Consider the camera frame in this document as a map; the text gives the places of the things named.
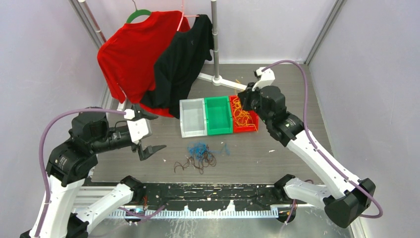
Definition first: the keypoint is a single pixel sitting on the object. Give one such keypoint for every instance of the green plastic bin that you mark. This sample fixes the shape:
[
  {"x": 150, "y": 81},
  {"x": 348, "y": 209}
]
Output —
[{"x": 218, "y": 115}]

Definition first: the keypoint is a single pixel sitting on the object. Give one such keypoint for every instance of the white clothes rack stand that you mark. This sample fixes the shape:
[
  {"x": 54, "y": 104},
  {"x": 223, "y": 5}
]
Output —
[{"x": 217, "y": 79}]

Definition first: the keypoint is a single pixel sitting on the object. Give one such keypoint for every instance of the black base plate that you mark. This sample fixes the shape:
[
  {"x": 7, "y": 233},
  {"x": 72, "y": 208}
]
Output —
[{"x": 210, "y": 197}]

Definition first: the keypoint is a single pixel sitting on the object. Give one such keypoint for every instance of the white plastic bin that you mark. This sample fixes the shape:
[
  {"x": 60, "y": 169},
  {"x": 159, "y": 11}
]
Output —
[{"x": 193, "y": 122}]

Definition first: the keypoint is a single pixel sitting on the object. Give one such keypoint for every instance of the black shirt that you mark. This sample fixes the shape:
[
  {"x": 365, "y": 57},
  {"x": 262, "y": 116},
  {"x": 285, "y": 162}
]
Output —
[{"x": 178, "y": 67}]

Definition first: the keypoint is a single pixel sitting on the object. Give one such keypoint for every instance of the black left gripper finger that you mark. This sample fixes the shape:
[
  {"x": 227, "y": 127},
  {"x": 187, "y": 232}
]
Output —
[
  {"x": 140, "y": 113},
  {"x": 150, "y": 150}
]

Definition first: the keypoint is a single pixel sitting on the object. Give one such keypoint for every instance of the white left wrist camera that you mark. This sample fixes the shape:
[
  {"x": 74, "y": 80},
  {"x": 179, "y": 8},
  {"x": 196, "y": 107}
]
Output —
[{"x": 138, "y": 128}]

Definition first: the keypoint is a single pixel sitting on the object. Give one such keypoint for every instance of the pink clothes hanger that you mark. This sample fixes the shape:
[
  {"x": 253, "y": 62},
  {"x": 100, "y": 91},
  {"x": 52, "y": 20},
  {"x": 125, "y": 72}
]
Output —
[{"x": 183, "y": 15}]

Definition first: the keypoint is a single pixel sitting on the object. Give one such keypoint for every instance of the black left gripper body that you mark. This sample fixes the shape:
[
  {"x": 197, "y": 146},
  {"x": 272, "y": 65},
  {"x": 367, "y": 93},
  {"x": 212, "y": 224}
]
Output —
[{"x": 135, "y": 146}]

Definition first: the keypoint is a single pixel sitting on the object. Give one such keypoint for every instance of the red plastic bin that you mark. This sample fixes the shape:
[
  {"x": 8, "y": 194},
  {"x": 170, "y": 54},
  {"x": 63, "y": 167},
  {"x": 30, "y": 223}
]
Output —
[{"x": 243, "y": 121}]

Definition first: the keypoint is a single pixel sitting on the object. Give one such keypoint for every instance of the green clothes hanger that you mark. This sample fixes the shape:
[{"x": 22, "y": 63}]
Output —
[{"x": 137, "y": 13}]

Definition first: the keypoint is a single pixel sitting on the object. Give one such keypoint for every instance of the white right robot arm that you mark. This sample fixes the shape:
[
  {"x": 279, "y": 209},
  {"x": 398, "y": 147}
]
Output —
[{"x": 343, "y": 196}]

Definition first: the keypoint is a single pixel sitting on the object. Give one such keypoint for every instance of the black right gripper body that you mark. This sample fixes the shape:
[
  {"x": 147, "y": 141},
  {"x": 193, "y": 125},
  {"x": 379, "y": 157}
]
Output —
[{"x": 251, "y": 101}]

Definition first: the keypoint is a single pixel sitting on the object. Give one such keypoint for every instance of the red shirt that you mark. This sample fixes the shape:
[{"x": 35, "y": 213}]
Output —
[{"x": 127, "y": 58}]

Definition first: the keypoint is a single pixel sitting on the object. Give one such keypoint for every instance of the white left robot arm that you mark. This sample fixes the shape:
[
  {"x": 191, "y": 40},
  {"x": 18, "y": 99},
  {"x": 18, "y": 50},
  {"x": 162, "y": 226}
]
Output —
[{"x": 69, "y": 165}]

